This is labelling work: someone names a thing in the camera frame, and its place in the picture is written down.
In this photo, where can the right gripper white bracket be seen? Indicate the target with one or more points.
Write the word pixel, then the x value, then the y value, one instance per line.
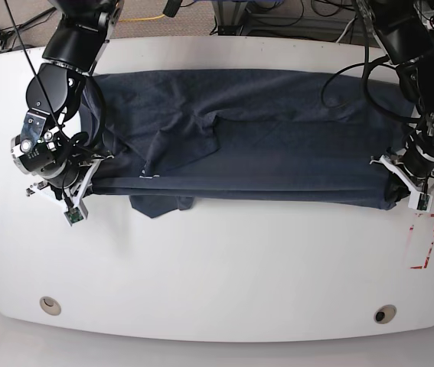
pixel 65 184

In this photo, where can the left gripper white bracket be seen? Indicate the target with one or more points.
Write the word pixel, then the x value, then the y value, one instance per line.
pixel 401 182

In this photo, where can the dark blue T-shirt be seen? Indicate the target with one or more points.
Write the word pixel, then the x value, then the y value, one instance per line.
pixel 181 135

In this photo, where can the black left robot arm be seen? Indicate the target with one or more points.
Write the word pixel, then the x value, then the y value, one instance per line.
pixel 395 37

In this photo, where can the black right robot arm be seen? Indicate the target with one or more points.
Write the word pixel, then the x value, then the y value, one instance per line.
pixel 54 97

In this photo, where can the red tape rectangle marking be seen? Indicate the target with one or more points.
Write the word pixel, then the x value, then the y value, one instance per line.
pixel 420 241

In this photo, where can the left table grommet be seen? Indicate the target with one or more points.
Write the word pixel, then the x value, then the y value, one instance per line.
pixel 50 306

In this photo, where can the table grommet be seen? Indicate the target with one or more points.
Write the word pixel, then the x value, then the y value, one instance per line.
pixel 50 306
pixel 385 314

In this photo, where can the right table grommet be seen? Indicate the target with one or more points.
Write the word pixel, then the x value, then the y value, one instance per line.
pixel 385 314

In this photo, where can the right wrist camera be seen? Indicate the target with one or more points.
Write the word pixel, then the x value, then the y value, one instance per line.
pixel 75 215

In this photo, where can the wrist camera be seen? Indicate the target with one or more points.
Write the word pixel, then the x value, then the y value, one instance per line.
pixel 420 201
pixel 75 215

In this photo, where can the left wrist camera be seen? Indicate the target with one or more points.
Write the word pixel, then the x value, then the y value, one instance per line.
pixel 420 201

